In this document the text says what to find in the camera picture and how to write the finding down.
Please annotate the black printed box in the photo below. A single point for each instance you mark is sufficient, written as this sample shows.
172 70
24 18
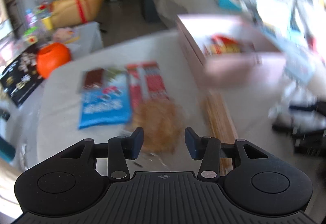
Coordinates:
20 79

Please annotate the blue cartoon card packs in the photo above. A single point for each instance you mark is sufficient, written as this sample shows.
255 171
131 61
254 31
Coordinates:
298 61

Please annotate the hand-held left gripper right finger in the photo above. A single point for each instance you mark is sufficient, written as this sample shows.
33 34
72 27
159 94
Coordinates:
192 143

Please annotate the yellow cup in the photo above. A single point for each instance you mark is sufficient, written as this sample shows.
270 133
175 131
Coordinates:
48 23

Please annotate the blue label hawthorn packet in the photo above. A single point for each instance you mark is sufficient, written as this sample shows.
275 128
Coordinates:
101 109

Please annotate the orange bowl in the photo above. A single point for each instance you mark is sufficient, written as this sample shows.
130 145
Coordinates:
53 58

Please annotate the pink gift box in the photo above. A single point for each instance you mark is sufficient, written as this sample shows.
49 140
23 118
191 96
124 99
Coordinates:
229 71

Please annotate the red yellow biscuit packet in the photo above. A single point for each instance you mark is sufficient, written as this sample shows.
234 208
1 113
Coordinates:
224 45

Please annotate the red ribbon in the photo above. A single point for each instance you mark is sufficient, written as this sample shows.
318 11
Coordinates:
81 10

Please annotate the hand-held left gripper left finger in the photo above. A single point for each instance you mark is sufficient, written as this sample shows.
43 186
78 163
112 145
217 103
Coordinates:
137 143

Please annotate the pink plush toy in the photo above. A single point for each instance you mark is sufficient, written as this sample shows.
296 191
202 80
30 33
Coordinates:
63 33

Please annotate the colourful kids bottle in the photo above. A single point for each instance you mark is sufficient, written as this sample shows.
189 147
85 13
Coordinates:
31 17

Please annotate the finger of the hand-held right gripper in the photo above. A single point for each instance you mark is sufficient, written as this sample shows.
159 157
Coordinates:
293 128
303 107

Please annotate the teal bottle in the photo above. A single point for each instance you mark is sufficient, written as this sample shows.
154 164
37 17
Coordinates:
6 149

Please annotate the cartoon printed card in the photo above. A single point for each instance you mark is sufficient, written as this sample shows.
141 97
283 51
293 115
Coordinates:
275 12

